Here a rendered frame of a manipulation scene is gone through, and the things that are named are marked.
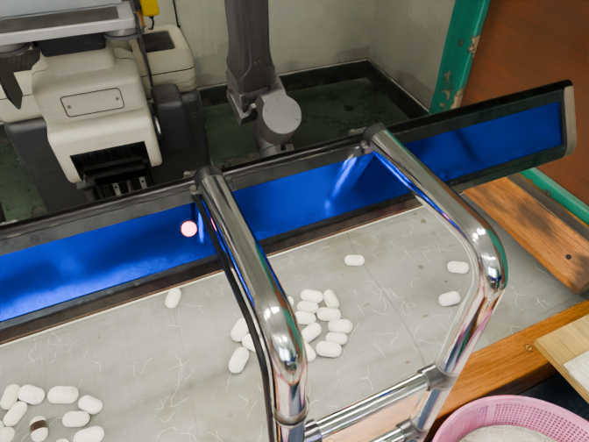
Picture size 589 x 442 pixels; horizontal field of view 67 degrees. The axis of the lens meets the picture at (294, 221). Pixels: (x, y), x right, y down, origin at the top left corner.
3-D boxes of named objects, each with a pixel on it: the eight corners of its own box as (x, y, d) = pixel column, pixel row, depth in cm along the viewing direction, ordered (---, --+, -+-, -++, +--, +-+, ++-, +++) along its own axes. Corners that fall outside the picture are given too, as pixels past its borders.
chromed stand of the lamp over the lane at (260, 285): (228, 407, 65) (168, 161, 34) (347, 356, 71) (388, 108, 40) (277, 552, 53) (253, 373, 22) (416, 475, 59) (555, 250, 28)
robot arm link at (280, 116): (273, 78, 75) (225, 95, 73) (286, 45, 64) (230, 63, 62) (301, 143, 75) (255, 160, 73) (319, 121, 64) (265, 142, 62)
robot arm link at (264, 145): (278, 117, 75) (246, 124, 74) (286, 102, 69) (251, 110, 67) (290, 154, 75) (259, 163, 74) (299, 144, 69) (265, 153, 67)
